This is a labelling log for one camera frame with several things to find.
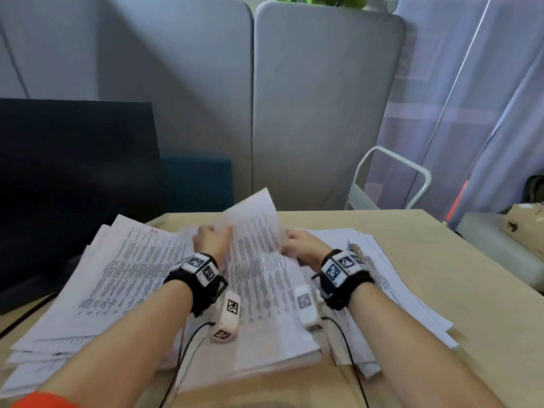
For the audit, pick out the person's right fingers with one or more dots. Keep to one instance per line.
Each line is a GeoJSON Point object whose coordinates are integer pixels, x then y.
{"type": "Point", "coordinates": [288, 246]}

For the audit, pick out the person's left fingers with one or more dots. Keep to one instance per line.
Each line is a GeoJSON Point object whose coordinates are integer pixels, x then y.
{"type": "Point", "coordinates": [225, 232]}

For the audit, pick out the light sheer curtain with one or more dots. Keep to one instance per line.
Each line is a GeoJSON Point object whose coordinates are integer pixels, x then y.
{"type": "Point", "coordinates": [476, 89]}

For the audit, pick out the black monitor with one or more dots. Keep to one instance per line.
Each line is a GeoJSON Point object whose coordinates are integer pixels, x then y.
{"type": "Point", "coordinates": [72, 186]}

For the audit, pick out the person's left hand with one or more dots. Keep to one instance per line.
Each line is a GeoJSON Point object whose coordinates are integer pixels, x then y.
{"type": "Point", "coordinates": [210, 244]}

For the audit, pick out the person's right hand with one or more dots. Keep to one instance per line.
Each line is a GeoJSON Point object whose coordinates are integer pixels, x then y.
{"type": "Point", "coordinates": [308, 248]}

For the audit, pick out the grey fabric partition panel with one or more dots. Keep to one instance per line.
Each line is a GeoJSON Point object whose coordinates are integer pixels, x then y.
{"type": "Point", "coordinates": [140, 67]}
{"type": "Point", "coordinates": [323, 110]}

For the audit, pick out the pile of printed papers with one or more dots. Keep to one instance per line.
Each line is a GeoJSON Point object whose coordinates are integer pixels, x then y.
{"type": "Point", "coordinates": [391, 284]}
{"type": "Point", "coordinates": [123, 267]}
{"type": "Point", "coordinates": [255, 369]}

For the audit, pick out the person's left forearm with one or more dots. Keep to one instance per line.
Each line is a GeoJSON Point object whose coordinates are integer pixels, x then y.
{"type": "Point", "coordinates": [123, 344]}

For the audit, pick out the white metal frame cart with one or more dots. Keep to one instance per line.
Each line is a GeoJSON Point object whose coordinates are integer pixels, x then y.
{"type": "Point", "coordinates": [359, 174]}

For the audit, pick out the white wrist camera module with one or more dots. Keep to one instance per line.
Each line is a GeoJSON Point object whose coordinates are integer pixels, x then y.
{"type": "Point", "coordinates": [307, 305]}
{"type": "Point", "coordinates": [229, 312]}

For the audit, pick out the teal upholstered panel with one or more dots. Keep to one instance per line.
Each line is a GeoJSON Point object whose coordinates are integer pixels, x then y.
{"type": "Point", "coordinates": [197, 184]}

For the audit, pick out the printed paper sheet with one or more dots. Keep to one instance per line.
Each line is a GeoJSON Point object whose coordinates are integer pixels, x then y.
{"type": "Point", "coordinates": [259, 259]}

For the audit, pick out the orange sleeve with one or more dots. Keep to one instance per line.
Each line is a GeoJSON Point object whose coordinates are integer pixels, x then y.
{"type": "Point", "coordinates": [42, 400]}

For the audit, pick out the dark bag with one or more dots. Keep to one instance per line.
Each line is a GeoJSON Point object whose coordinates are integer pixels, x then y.
{"type": "Point", "coordinates": [536, 190]}

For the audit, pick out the brown cardboard package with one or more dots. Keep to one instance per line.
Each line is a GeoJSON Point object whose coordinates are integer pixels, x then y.
{"type": "Point", "coordinates": [525, 227]}

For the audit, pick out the person's right forearm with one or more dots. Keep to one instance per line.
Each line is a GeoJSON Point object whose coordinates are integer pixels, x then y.
{"type": "Point", "coordinates": [416, 356]}

